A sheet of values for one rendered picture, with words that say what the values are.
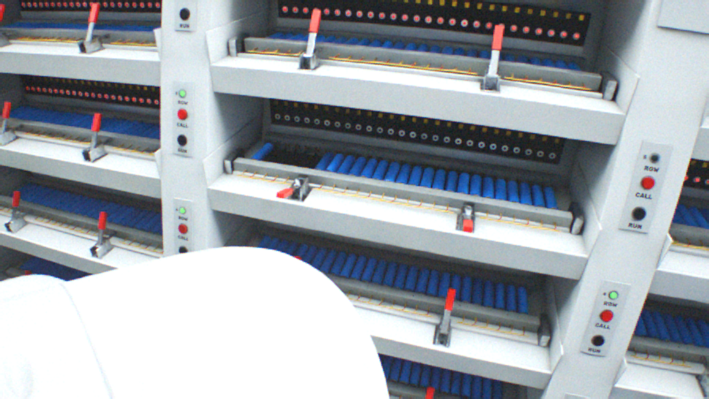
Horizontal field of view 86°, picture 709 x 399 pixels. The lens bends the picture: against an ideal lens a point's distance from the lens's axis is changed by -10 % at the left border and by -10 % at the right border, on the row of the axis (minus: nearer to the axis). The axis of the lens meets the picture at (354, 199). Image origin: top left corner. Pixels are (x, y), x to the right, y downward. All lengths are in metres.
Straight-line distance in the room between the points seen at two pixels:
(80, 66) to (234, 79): 0.33
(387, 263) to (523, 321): 0.27
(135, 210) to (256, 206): 0.41
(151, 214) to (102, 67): 0.35
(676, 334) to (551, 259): 0.32
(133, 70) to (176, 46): 0.11
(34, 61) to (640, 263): 1.10
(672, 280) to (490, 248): 0.26
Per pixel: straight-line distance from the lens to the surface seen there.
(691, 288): 0.74
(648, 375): 0.83
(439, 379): 0.90
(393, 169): 0.72
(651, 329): 0.87
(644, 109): 0.64
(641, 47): 0.64
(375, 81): 0.61
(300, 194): 0.66
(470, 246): 0.64
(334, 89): 0.63
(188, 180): 0.76
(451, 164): 0.76
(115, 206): 1.09
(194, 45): 0.73
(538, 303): 0.84
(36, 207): 1.19
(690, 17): 0.66
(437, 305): 0.75
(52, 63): 0.96
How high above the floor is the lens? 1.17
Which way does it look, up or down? 16 degrees down
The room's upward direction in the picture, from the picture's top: 6 degrees clockwise
